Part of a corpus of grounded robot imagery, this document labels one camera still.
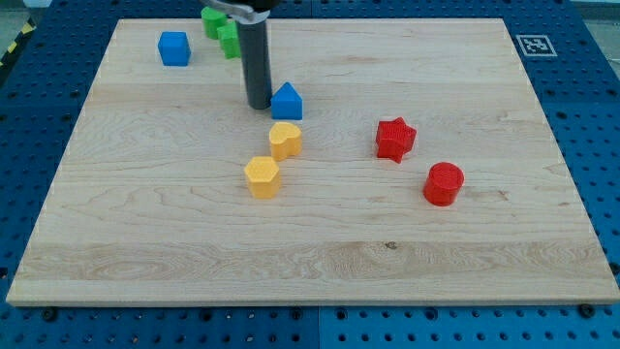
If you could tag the yellow heart block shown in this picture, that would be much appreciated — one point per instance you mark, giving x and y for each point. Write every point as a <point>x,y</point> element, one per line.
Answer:
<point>285,140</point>

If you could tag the blue cube block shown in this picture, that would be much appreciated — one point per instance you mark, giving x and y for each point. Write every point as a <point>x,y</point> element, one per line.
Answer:
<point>174,48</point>

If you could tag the green block front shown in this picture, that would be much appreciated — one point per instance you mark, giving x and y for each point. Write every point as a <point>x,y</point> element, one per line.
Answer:
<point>228,39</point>

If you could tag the green block rear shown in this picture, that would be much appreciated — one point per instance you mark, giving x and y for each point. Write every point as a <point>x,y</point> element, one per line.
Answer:
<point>212,20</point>

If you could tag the red star block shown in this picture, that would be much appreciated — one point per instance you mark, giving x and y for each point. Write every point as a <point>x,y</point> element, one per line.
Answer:
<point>394,138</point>

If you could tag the yellow hexagon block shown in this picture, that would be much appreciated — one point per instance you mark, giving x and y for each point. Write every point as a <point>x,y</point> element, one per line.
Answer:
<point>263,177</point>

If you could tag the red cylinder block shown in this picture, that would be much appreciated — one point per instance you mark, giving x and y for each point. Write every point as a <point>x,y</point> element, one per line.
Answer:
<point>443,184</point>

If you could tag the black bolt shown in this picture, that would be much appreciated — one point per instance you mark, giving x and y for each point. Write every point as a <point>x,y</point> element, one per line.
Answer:
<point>49,314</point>
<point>586,310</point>

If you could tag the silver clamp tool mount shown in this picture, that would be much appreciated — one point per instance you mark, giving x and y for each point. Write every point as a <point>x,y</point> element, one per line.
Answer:
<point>243,11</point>

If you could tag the black bolt left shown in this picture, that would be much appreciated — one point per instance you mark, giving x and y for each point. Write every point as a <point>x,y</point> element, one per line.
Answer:
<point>49,314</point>

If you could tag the green block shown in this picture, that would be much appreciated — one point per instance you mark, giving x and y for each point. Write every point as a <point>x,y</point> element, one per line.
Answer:
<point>228,39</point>
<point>212,20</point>

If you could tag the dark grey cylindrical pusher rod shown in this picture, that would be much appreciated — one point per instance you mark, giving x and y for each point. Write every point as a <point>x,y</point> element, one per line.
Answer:
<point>254,51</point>

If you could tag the black bolt right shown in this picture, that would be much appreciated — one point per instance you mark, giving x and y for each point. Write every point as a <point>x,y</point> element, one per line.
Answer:
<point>586,310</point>

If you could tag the blue triangle block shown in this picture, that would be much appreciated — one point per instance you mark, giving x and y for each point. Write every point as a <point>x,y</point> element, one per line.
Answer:
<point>286,103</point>

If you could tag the wooden board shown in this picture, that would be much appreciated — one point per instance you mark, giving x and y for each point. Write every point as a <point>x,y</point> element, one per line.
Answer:
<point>149,206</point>

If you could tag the white fiducial marker tag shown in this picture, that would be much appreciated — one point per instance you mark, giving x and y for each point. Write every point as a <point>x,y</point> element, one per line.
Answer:
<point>536,45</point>

